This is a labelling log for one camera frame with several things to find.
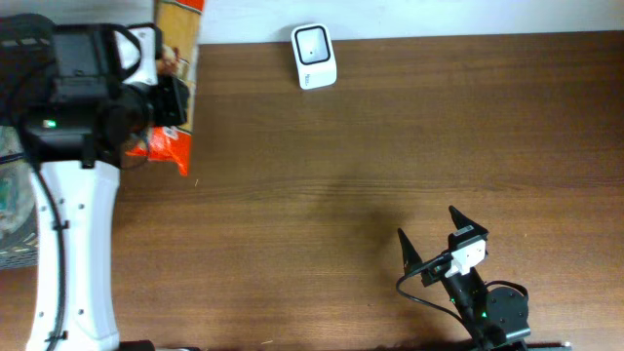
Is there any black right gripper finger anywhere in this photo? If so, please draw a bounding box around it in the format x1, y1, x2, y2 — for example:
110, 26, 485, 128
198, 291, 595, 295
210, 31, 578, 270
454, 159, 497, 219
397, 228, 422, 273
448, 206, 488, 236

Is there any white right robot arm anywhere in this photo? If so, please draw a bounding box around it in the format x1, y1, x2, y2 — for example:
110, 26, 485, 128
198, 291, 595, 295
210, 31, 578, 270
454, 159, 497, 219
395, 206, 530, 350

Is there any white barcode scanner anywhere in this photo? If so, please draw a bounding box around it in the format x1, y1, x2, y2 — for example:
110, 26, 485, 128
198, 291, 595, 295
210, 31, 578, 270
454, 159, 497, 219
291, 23, 337, 90

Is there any dark grey plastic basket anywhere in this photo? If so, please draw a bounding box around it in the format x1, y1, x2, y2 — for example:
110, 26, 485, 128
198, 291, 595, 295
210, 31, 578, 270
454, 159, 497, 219
1, 127, 38, 270

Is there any orange spaghetti pack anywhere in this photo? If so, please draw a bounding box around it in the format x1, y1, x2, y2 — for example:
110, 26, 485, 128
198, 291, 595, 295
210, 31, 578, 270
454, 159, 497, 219
125, 0, 205, 176

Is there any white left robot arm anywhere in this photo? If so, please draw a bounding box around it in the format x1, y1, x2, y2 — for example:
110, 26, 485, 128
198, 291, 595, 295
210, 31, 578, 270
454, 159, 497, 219
1, 14, 188, 350

